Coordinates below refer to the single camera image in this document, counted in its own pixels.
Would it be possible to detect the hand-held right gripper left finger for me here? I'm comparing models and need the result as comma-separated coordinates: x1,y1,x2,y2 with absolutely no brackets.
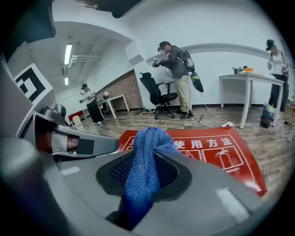
43,149,136,236

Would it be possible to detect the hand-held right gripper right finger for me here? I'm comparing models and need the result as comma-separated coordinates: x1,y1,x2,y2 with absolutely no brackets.
133,149,266,236

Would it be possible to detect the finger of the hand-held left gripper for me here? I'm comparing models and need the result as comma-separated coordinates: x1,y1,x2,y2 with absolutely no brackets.
52,124,120,159

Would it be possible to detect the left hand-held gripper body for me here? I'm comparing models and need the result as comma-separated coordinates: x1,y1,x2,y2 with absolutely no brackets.
0,53,68,162

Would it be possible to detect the blue cloth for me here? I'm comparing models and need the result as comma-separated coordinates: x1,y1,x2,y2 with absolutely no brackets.
124,126,185,231

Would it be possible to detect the red fire extinguisher box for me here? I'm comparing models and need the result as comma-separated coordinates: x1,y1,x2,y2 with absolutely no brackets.
118,126,267,197

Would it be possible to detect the white small bin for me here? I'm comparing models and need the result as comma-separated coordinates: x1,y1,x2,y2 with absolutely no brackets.
72,115,85,132

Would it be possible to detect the red low cabinet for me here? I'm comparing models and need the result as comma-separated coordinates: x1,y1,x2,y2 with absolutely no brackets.
68,110,85,122

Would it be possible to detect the small white table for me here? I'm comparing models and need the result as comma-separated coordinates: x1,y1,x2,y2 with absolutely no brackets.
98,94,130,119

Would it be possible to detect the black office chair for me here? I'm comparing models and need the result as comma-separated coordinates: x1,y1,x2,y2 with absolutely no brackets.
139,72,178,120

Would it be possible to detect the long ceiling light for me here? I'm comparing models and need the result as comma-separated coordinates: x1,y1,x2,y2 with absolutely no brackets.
64,43,73,65

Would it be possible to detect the black basket with bottles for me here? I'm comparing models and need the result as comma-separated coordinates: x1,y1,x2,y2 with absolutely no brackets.
260,103,276,129

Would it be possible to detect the black green hanging bag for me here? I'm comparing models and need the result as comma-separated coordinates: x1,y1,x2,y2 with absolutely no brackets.
190,71,205,93

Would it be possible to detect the large white table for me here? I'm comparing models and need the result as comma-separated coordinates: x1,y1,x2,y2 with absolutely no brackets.
219,73,285,129

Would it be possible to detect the black cable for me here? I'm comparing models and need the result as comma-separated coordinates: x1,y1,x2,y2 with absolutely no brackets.
189,110,211,129

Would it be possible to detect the white cable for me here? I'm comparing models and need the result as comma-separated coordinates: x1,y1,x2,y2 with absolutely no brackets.
204,103,231,124

